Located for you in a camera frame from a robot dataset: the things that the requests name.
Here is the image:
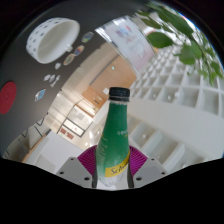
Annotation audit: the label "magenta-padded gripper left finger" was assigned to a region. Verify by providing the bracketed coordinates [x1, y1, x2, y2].
[55, 144, 98, 190]

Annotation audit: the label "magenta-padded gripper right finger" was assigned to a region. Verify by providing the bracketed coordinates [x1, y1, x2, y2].
[127, 145, 169, 190]

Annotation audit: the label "green plastic drink bottle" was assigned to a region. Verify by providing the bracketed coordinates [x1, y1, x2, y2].
[95, 86, 132, 190]

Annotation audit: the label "ceiling lights group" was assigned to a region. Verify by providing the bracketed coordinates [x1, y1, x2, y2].
[141, 91, 181, 139]

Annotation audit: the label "blue shield-shaped sticker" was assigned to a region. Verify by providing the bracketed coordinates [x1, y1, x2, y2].
[34, 88, 47, 102]

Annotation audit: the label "flat round red coaster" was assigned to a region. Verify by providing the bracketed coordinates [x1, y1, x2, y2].
[0, 81, 18, 115]

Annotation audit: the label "round colourful sticker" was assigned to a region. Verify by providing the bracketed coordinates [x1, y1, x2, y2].
[73, 44, 86, 57]
[80, 31, 95, 44]
[62, 53, 76, 66]

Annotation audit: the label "potted green leafy plant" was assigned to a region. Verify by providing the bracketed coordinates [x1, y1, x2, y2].
[139, 1, 224, 88]

